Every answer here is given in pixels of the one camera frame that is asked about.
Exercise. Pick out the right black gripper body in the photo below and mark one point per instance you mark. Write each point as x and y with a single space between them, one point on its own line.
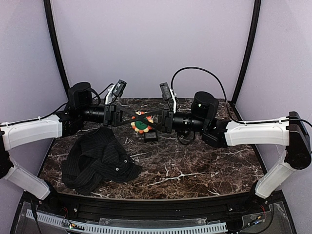
166 120

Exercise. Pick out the white slotted cable duct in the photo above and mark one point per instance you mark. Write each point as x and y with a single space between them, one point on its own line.
118 226

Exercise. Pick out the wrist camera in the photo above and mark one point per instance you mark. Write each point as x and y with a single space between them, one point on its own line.
169 96
115 92

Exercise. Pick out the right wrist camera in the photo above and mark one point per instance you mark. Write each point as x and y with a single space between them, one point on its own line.
169 96

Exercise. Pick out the black pinstriped shirt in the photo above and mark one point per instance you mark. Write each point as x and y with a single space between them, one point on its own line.
96 157

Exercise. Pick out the left black frame post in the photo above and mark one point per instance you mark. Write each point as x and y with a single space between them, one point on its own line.
55 44

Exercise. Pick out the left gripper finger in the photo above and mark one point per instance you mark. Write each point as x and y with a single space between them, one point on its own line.
124 122
124 110

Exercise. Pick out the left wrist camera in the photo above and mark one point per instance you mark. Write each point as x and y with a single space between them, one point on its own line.
115 92

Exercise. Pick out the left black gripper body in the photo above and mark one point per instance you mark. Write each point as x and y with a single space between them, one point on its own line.
111 115

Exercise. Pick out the right black frame post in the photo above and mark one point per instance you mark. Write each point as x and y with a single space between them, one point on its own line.
248 50

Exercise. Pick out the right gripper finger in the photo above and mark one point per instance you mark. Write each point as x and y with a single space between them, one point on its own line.
151 125
148 114

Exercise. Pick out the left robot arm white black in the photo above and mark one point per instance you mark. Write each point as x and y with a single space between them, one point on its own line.
82 102

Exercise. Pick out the black frame post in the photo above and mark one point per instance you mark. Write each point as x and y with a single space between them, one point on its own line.
55 44
248 50

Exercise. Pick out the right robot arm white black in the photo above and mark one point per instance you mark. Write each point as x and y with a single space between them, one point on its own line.
287 131

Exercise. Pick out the flower brooch green orange yellow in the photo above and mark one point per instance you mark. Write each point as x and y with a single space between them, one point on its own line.
135 125

